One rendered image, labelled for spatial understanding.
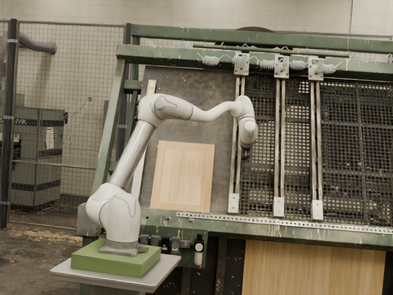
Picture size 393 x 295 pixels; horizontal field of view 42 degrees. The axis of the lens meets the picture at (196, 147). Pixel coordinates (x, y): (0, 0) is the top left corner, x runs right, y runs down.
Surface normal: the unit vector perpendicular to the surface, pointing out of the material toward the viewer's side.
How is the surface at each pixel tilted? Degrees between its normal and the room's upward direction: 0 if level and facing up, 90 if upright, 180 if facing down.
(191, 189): 60
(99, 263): 90
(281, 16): 90
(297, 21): 90
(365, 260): 90
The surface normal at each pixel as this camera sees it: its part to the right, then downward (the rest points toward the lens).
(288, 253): -0.05, 0.06
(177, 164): 0.00, -0.45
